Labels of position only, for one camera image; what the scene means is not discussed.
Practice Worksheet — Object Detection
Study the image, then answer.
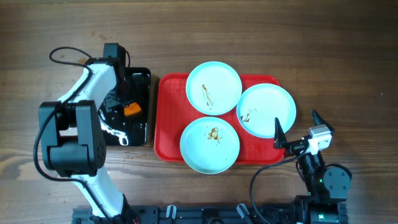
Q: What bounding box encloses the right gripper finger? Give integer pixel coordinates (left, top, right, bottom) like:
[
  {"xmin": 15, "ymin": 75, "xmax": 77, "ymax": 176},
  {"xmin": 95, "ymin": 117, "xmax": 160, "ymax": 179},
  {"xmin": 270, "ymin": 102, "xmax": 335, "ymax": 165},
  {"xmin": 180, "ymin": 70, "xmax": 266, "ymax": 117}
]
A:
[
  {"xmin": 274, "ymin": 117, "xmax": 287, "ymax": 148},
  {"xmin": 312, "ymin": 109, "xmax": 335, "ymax": 133}
]

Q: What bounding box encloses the orange sponge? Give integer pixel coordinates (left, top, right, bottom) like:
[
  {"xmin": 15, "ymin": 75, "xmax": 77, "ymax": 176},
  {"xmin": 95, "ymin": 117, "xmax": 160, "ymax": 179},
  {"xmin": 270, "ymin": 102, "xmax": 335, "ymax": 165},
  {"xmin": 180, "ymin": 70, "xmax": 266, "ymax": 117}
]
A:
[{"xmin": 124, "ymin": 102, "xmax": 142, "ymax": 117}]

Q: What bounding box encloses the light blue plate bottom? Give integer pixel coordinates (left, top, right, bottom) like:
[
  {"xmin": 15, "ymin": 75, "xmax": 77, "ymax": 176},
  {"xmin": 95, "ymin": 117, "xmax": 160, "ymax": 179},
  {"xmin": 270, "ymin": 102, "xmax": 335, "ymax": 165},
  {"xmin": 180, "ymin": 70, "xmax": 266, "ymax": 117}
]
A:
[{"xmin": 180, "ymin": 116, "xmax": 240, "ymax": 174}]

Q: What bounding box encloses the light blue plate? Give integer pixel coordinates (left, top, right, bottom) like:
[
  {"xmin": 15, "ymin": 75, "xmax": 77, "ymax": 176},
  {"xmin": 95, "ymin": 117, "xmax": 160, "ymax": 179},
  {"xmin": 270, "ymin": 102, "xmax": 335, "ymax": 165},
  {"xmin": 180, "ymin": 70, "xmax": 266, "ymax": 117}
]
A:
[
  {"xmin": 185, "ymin": 61, "xmax": 243, "ymax": 116},
  {"xmin": 236, "ymin": 83, "xmax": 297, "ymax": 138},
  {"xmin": 180, "ymin": 116, "xmax": 240, "ymax": 174}
]

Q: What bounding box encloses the light blue plate top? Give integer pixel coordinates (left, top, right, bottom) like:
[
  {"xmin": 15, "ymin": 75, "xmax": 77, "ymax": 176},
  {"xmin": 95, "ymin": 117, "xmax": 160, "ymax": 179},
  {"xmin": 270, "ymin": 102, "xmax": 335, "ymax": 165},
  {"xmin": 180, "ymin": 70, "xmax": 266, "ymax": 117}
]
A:
[{"xmin": 185, "ymin": 61, "xmax": 243, "ymax": 116}]

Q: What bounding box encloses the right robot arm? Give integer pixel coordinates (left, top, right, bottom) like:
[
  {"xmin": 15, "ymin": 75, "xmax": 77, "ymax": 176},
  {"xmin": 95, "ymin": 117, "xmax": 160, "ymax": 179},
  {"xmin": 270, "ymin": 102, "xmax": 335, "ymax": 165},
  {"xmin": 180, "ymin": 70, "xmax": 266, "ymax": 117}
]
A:
[{"xmin": 274, "ymin": 110, "xmax": 353, "ymax": 223}]

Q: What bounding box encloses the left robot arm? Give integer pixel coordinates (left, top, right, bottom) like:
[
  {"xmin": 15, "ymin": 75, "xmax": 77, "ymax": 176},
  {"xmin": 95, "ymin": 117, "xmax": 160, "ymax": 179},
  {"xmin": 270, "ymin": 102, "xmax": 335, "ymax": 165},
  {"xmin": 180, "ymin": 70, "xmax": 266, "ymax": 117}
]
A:
[{"xmin": 33, "ymin": 43, "xmax": 139, "ymax": 223}]

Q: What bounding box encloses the black rectangular water tray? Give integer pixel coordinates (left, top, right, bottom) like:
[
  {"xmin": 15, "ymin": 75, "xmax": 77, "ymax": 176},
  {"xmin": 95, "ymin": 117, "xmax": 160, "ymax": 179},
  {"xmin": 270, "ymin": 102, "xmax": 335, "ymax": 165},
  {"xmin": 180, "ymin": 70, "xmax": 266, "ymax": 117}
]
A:
[{"xmin": 98, "ymin": 67, "xmax": 151, "ymax": 146}]

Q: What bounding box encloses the light blue plate right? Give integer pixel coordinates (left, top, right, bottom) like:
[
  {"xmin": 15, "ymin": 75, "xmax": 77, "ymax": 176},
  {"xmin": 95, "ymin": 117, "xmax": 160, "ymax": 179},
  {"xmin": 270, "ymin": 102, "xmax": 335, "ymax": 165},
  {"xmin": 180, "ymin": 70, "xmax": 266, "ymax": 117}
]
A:
[{"xmin": 236, "ymin": 83, "xmax": 297, "ymax": 138}]

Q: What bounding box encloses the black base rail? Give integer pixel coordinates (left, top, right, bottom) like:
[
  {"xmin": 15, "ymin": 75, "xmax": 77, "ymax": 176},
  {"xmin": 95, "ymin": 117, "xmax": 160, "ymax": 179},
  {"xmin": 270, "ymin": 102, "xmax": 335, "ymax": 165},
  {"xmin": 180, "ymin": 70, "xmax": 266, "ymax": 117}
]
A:
[{"xmin": 72, "ymin": 203, "xmax": 348, "ymax": 224}]

